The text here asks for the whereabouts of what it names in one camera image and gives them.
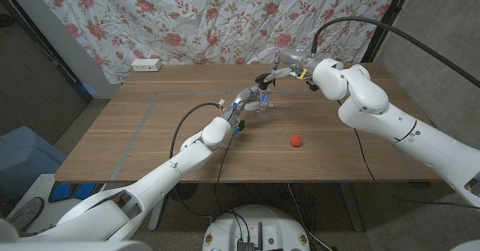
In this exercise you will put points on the floral print backdrop cloth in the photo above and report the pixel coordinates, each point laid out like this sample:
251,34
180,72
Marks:
187,18

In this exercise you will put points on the blue plastic bin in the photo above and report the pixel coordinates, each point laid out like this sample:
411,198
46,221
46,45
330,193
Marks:
22,153

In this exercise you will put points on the small red ball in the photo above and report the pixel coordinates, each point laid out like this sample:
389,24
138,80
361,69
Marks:
296,141

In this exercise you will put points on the white power strip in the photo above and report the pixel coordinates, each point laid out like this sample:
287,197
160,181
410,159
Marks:
146,65

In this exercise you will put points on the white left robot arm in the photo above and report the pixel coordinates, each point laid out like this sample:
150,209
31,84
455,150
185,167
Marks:
157,180

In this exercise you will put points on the blue and black foot pedal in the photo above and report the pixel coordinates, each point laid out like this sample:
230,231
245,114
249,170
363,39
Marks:
62,193

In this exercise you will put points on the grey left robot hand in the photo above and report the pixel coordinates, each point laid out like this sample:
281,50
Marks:
243,99

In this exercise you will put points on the clear plastic spray bottle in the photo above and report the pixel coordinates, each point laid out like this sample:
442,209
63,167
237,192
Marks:
264,101

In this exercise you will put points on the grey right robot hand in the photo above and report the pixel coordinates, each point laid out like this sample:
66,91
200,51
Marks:
296,61

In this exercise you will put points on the black round disc under table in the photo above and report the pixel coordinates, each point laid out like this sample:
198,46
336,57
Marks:
182,192

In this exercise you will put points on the white table leg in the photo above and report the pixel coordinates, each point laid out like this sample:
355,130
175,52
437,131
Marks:
154,219

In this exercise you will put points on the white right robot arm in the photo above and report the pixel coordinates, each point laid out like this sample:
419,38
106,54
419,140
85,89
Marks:
375,105

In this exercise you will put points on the white robot torso base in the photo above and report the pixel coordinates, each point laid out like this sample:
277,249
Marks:
221,225

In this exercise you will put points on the white robot chest cover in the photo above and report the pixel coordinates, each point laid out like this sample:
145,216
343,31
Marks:
75,246

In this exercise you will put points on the grey sneaker shoe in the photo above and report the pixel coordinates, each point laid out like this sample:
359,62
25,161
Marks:
28,213

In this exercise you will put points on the white floor board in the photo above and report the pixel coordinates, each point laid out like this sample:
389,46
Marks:
39,185

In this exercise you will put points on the grey table leg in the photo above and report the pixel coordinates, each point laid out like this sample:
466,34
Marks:
352,210

